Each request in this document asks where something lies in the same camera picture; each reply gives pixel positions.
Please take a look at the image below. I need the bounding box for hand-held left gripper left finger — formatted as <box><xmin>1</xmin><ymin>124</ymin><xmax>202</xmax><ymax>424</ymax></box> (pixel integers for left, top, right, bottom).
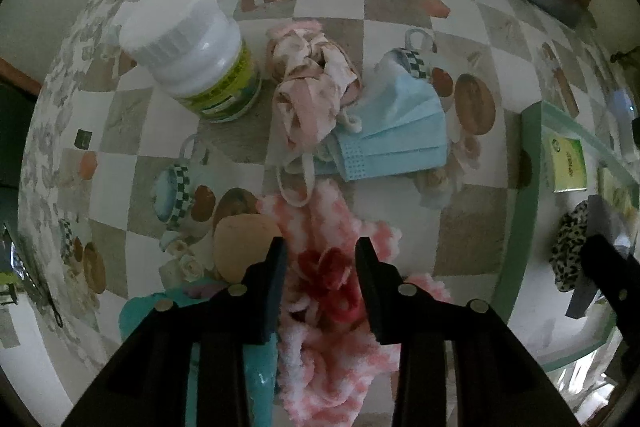
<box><xmin>62</xmin><ymin>237</ymin><xmax>288</xmax><ymax>427</ymax></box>

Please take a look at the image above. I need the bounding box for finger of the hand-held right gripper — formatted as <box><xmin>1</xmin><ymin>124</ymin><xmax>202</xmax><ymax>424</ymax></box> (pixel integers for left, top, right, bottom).
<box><xmin>580</xmin><ymin>234</ymin><xmax>640</xmax><ymax>348</ymax></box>

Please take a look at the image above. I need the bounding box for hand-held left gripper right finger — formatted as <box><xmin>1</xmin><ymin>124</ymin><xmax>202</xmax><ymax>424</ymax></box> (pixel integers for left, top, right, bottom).
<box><xmin>355</xmin><ymin>237</ymin><xmax>581</xmax><ymax>427</ymax></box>

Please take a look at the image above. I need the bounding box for red flower scrunchie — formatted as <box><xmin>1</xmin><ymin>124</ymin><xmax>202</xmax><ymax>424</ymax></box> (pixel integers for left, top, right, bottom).
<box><xmin>295</xmin><ymin>247</ymin><xmax>366</xmax><ymax>323</ymax></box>

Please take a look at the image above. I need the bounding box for black white spotted scrunchie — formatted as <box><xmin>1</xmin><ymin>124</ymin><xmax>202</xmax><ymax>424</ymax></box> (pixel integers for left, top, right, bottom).
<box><xmin>549</xmin><ymin>201</ymin><xmax>593</xmax><ymax>293</ymax></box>

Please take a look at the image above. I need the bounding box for purple cloth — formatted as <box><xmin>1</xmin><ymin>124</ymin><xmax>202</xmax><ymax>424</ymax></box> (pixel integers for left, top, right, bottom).
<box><xmin>565</xmin><ymin>196</ymin><xmax>626</xmax><ymax>320</ymax></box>

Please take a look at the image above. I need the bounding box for beige makeup sponge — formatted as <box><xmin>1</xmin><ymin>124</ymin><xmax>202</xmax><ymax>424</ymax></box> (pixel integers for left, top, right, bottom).
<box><xmin>212</xmin><ymin>213</ymin><xmax>283</xmax><ymax>283</ymax></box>

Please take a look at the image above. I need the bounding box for light green tissue packet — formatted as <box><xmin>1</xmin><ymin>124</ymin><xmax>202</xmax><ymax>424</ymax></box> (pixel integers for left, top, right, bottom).
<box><xmin>597</xmin><ymin>167</ymin><xmax>640</xmax><ymax>220</ymax></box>
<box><xmin>542</xmin><ymin>137</ymin><xmax>588</xmax><ymax>192</ymax></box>

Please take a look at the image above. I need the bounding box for pink white fluffy cloth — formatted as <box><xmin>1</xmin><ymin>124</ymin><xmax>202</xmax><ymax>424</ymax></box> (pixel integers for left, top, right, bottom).
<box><xmin>257</xmin><ymin>187</ymin><xmax>453</xmax><ymax>425</ymax></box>

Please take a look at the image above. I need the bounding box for white tray green rim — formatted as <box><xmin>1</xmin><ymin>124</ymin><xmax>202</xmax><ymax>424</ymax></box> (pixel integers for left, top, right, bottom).
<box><xmin>497</xmin><ymin>102</ymin><xmax>640</xmax><ymax>370</ymax></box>

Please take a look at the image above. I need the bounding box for blue face mask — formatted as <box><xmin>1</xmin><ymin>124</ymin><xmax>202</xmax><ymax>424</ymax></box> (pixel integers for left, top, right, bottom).
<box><xmin>277</xmin><ymin>52</ymin><xmax>448</xmax><ymax>208</ymax></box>

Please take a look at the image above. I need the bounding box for pink floral scrunchie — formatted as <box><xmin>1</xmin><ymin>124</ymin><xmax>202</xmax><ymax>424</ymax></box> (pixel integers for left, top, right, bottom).
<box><xmin>265</xmin><ymin>21</ymin><xmax>363</xmax><ymax>152</ymax></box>

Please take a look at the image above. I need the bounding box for teal plastic box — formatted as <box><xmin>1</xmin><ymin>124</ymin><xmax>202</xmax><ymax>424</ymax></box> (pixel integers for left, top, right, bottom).
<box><xmin>119</xmin><ymin>282</ymin><xmax>278</xmax><ymax>427</ymax></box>

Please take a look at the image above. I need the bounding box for white device blue light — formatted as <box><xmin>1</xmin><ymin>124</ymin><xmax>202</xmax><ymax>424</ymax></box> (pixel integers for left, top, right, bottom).
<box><xmin>607</xmin><ymin>89</ymin><xmax>640</xmax><ymax>158</ymax></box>

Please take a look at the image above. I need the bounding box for smartphone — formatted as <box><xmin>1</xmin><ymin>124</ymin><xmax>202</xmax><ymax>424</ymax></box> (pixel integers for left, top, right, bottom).
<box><xmin>0</xmin><ymin>222</ymin><xmax>48</xmax><ymax>303</ymax></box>

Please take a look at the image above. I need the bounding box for white bottle green label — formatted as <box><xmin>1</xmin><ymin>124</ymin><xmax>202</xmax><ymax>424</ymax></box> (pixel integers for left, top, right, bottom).
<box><xmin>119</xmin><ymin>0</ymin><xmax>262</xmax><ymax>124</ymax></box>

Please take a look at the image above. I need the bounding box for green package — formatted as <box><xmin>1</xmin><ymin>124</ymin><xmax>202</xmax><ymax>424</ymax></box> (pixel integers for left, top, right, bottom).
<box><xmin>0</xmin><ymin>272</ymin><xmax>17</xmax><ymax>305</ymax></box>

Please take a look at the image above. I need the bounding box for dark green cabinet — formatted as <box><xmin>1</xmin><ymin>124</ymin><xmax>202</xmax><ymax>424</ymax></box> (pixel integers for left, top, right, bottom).
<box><xmin>0</xmin><ymin>59</ymin><xmax>43</xmax><ymax>188</ymax></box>

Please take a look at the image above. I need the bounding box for black phone strap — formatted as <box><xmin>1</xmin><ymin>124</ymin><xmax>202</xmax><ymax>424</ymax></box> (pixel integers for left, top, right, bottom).
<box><xmin>45</xmin><ymin>292</ymin><xmax>63</xmax><ymax>328</ymax></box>

